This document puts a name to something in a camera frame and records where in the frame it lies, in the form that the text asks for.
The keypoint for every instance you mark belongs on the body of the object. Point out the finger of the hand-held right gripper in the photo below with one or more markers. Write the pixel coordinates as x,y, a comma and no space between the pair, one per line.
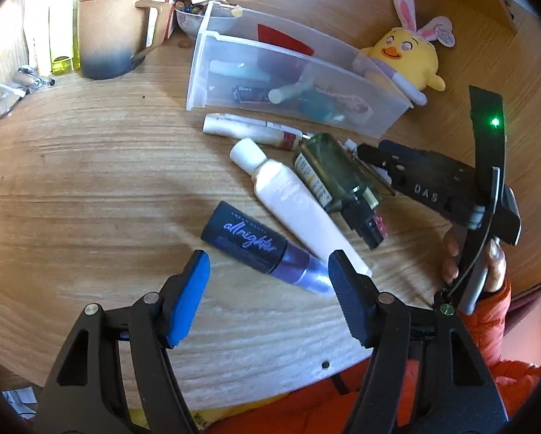
401,151
383,165

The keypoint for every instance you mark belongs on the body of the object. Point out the person's right hand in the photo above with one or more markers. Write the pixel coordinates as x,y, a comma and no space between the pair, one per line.
450,257

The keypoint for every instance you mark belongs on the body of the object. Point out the white tube with red label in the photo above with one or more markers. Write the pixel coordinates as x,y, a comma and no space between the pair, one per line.
270,138

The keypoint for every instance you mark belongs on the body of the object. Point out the pale green lotion bottle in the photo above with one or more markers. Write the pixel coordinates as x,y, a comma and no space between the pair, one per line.
62,40

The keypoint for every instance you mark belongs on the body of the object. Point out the dark blue purple spray bottle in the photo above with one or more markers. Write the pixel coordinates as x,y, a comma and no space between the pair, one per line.
248,239

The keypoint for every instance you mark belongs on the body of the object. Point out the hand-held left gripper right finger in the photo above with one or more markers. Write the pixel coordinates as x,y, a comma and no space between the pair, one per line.
347,289

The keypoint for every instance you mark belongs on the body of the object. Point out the brown ceramic mug with lid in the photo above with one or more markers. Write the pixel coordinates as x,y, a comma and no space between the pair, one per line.
107,27

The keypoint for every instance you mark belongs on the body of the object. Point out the red and white carton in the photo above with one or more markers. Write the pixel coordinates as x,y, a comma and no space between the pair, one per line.
162,18

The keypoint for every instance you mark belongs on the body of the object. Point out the yellow chick plush toy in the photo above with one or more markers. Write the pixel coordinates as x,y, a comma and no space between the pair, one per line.
406,54

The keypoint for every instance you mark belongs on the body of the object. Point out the white cylinder stick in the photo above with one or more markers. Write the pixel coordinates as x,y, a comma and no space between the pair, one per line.
288,93

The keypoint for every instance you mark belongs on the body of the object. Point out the small dark blue box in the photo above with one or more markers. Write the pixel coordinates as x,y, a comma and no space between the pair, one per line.
251,94

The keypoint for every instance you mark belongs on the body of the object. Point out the clear plastic box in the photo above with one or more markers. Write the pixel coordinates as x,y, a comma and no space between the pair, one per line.
216,72

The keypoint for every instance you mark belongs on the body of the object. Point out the white pen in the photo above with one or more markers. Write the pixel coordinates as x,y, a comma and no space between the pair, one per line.
243,120

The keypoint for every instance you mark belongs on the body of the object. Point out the dark green glass bottle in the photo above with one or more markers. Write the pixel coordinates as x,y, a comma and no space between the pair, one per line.
338,176

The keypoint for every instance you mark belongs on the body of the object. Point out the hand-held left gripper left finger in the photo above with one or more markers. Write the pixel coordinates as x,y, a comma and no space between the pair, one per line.
189,298

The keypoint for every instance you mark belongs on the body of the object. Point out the dark metal pen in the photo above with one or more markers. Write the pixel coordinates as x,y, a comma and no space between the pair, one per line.
35,79

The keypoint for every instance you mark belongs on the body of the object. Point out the red foil packet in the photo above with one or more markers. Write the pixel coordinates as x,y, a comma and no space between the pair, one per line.
282,38

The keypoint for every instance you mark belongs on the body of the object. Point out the blue tape roll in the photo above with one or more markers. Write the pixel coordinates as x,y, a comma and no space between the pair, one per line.
315,105

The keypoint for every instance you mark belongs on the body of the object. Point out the bowl of beads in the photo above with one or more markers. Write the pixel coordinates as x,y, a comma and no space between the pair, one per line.
189,20

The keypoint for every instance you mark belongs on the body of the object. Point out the white lotion tube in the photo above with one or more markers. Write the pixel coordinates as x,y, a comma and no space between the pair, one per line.
293,203

